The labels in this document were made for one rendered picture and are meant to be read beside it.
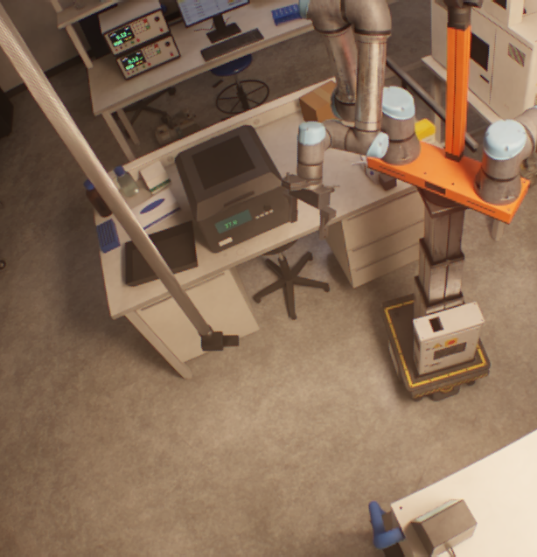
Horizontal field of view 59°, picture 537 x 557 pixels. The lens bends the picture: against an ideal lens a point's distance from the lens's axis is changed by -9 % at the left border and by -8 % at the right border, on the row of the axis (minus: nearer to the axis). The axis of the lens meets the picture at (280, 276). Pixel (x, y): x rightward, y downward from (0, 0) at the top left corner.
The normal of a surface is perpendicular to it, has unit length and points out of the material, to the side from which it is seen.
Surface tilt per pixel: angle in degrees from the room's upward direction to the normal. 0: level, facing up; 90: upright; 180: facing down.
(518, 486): 0
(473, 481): 0
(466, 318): 0
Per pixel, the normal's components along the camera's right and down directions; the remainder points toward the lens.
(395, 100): -0.10, -0.51
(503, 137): -0.32, -0.48
